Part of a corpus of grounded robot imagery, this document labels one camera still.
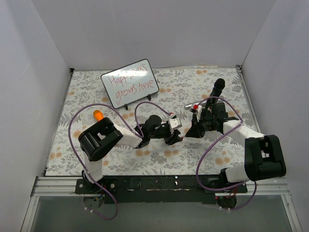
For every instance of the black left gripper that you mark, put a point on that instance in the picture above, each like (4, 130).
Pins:
(169, 135)

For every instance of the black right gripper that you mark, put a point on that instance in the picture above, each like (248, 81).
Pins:
(201, 125)

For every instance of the black framed whiteboard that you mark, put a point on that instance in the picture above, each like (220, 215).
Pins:
(130, 83)

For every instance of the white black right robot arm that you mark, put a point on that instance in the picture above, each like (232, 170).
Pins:
(263, 157)

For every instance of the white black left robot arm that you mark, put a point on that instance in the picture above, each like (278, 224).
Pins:
(98, 140)

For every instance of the floral patterned table mat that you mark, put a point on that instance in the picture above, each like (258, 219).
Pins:
(177, 87)

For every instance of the silver metal microphone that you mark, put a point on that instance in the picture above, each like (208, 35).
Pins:
(205, 103)

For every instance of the black microphone on stand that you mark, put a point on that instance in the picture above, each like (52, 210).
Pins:
(219, 85)

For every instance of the orange toy microphone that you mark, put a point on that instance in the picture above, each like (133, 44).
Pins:
(98, 115)

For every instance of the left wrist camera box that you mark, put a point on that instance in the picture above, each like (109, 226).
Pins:
(174, 122)

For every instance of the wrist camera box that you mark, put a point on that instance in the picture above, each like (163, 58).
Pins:
(196, 109)
(174, 122)

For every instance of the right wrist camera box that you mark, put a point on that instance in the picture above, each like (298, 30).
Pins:
(196, 109)

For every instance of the black front mounting rail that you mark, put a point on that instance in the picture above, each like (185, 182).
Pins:
(158, 188)

